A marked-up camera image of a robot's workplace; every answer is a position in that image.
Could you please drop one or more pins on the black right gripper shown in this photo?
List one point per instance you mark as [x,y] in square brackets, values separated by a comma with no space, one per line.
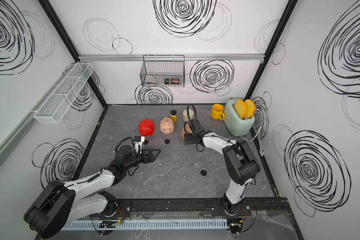
[187,139]

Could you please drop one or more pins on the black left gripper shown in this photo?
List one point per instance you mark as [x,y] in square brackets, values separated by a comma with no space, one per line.
[150,159]

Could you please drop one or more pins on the light pink piggy bank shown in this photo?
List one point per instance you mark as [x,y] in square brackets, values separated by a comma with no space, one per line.
[167,126]

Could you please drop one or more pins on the red piggy bank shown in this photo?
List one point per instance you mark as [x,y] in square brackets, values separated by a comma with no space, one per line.
[146,127]

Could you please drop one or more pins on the dark pink piggy bank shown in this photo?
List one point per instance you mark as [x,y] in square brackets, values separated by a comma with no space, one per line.
[184,131]

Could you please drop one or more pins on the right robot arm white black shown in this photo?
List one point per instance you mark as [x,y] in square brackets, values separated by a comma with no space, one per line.
[241,163]

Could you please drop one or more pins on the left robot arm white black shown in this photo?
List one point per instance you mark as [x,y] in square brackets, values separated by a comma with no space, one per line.
[61,203]

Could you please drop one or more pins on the yellow spice jar black lid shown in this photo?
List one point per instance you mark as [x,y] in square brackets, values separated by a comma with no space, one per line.
[174,116]

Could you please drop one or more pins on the yellow mug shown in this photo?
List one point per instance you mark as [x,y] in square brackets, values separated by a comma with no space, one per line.
[217,112]

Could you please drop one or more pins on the mint green toaster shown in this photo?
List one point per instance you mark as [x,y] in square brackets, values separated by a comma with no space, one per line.
[237,127]

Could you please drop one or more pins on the yellow toast slice left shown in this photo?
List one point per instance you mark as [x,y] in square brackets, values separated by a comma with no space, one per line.
[240,108]

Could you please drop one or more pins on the yellow toast slice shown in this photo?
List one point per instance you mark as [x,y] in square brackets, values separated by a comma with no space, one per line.
[251,108]
[240,108]

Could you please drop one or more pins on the small items in basket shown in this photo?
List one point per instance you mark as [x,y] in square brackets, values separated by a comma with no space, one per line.
[172,81]

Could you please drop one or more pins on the yellow toast slice right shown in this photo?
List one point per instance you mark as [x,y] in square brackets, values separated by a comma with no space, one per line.
[251,108]

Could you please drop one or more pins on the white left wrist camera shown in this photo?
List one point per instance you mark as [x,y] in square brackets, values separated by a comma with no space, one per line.
[138,143]

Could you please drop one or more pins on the black wire basket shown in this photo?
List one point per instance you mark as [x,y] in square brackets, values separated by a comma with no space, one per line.
[153,73]

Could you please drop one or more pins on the white slotted cable duct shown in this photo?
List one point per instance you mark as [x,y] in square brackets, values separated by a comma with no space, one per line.
[142,224]

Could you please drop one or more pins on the aluminium wall rail back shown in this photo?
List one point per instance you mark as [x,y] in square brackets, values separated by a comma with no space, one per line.
[171,57]

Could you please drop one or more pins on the aluminium wall rail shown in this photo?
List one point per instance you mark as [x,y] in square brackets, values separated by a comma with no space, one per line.
[171,57]
[20,131]

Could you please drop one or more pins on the white wire shelf basket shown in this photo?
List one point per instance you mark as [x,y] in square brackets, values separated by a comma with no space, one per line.
[73,92]

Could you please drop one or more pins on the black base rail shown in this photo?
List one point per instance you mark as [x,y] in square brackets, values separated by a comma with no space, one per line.
[211,206]

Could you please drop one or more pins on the aluminium wall rail left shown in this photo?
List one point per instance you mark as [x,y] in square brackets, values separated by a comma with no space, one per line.
[20,131]

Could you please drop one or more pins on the black corner frame post left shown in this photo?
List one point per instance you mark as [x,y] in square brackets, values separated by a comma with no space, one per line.
[54,19]

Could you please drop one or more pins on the black corner frame post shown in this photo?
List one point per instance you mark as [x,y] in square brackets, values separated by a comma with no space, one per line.
[54,19]
[291,4]

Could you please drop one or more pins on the black corner frame post right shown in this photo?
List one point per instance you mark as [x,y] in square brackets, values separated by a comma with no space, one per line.
[291,4]

